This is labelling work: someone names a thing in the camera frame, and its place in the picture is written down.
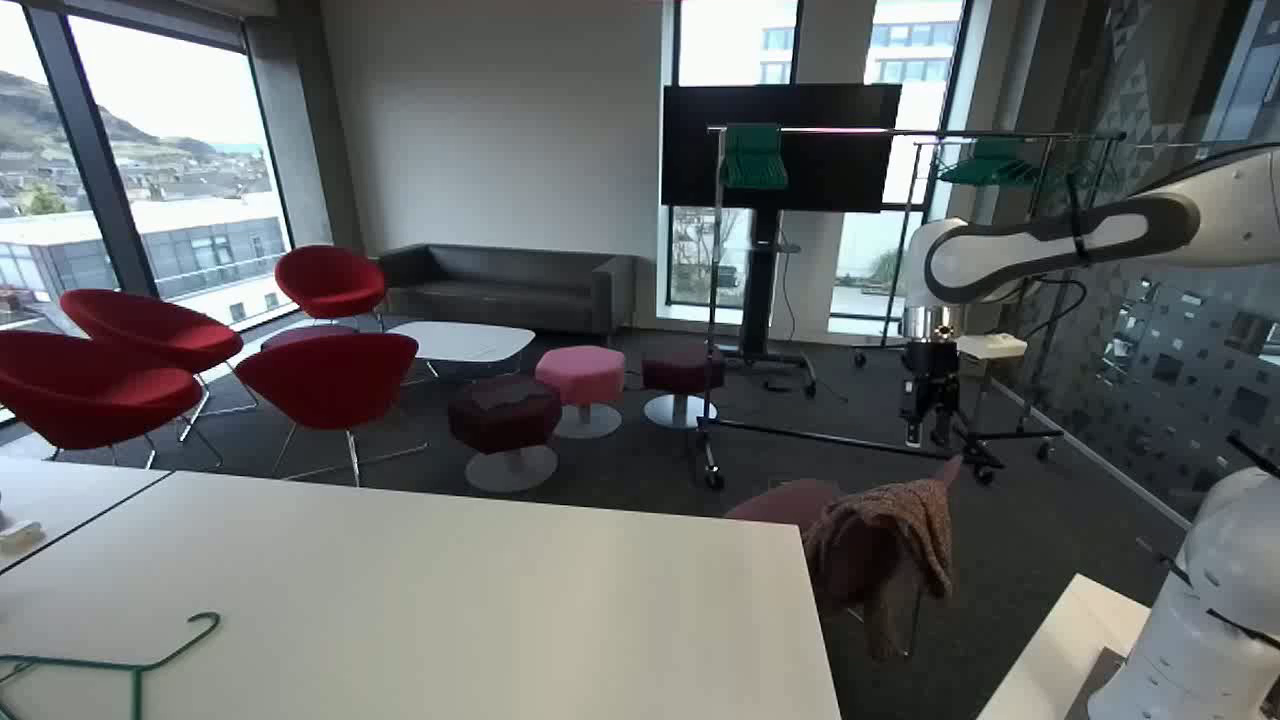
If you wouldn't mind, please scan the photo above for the green garment on hanger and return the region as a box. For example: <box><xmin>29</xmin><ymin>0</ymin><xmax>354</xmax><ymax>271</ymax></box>
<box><xmin>934</xmin><ymin>134</ymin><xmax>1042</xmax><ymax>191</ymax></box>

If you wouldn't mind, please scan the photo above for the brown knitted sweater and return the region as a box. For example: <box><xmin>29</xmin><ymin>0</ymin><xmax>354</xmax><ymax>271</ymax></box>
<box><xmin>809</xmin><ymin>457</ymin><xmax>964</xmax><ymax>663</ymax></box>

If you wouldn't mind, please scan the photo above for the mauve cloth garment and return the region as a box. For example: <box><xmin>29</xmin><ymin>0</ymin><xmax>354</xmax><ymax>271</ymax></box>
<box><xmin>725</xmin><ymin>452</ymin><xmax>969</xmax><ymax>663</ymax></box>

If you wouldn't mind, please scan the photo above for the small dark red stool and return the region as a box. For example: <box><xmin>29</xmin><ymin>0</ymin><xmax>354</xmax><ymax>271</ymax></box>
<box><xmin>638</xmin><ymin>338</ymin><xmax>730</xmax><ymax>431</ymax></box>

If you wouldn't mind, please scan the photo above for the black monitor floor stand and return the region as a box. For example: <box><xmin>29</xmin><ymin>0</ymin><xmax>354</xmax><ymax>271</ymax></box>
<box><xmin>725</xmin><ymin>205</ymin><xmax>819</xmax><ymax>401</ymax></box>

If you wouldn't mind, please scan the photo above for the metal rolling clothes rack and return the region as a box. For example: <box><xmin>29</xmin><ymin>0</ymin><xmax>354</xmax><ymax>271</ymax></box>
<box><xmin>687</xmin><ymin>118</ymin><xmax>1070</xmax><ymax>496</ymax></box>

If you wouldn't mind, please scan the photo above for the pink round stool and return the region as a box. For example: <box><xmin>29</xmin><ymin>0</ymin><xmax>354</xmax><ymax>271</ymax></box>
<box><xmin>531</xmin><ymin>338</ymin><xmax>630</xmax><ymax>444</ymax></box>

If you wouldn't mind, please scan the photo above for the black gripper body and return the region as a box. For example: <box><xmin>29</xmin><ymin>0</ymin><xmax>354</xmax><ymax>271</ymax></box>
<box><xmin>898</xmin><ymin>336</ymin><xmax>969</xmax><ymax>407</ymax></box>

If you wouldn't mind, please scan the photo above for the green wire clothes hanger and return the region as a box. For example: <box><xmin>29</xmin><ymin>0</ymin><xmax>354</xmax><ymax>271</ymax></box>
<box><xmin>0</xmin><ymin>607</ymin><xmax>223</xmax><ymax>720</ymax></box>

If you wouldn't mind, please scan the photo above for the small red lounge chair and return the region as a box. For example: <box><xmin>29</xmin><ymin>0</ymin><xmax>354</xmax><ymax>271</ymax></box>
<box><xmin>272</xmin><ymin>244</ymin><xmax>393</xmax><ymax>324</ymax></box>

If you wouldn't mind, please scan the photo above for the black flat screen monitor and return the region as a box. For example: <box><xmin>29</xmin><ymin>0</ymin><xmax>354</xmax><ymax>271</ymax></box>
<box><xmin>660</xmin><ymin>79</ymin><xmax>902</xmax><ymax>217</ymax></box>

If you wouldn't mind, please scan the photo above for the large dark red stool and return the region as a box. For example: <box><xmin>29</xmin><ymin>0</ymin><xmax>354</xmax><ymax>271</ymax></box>
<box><xmin>445</xmin><ymin>377</ymin><xmax>564</xmax><ymax>501</ymax></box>

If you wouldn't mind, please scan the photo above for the white low coffee table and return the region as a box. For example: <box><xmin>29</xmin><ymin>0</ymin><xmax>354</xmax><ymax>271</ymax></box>
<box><xmin>383</xmin><ymin>315</ymin><xmax>541</xmax><ymax>384</ymax></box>

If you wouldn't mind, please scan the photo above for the dark grey sofa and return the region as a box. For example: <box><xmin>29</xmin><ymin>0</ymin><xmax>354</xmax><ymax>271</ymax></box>
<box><xmin>376</xmin><ymin>240</ymin><xmax>638</xmax><ymax>338</ymax></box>

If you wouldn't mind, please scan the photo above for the white robot mount platform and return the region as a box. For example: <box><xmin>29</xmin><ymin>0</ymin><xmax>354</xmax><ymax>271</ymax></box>
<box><xmin>975</xmin><ymin>572</ymin><xmax>1159</xmax><ymax>720</ymax></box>

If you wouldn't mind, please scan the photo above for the green folded hanging garment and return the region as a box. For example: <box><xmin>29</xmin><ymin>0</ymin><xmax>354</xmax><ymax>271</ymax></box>
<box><xmin>719</xmin><ymin>118</ymin><xmax>792</xmax><ymax>197</ymax></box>

